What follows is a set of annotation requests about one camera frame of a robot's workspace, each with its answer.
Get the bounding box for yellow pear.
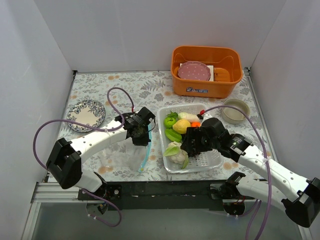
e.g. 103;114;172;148
172;119;191;134

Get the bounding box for clear zip top bag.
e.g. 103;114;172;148
97;138;152;173

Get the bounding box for green starfruit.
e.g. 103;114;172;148
164;128;182;143

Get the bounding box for white cauliflower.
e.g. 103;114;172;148
163;141;189;169

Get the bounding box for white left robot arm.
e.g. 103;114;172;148
46;107;156;200

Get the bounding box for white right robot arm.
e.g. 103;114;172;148
181;117;320;228

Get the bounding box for orange tangerine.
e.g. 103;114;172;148
190;122;201;128

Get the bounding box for white plastic basket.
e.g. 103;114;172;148
156;103;224;174

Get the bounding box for beige ceramic bowl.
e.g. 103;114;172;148
221;99;250;125

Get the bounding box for green bell pepper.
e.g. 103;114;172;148
163;116;177;129

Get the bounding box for white radish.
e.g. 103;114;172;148
178;112;200;123

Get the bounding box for floral tablecloth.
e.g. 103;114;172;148
66;71;267;182

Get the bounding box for blue floral plate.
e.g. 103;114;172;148
66;99;106;128

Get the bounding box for orange soap dish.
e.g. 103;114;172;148
213;67;231;82

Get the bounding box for pink dotted plate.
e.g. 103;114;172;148
177;61;212;81

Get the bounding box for black base bar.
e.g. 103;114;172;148
77;179;253;212

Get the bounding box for orange plastic tub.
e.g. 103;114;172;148
170;45;243;99

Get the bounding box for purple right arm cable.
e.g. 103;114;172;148
199;104;273;240

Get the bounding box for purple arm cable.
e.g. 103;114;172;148
32;87;136;228
199;104;273;240

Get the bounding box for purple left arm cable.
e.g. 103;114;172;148
32;87;136;228

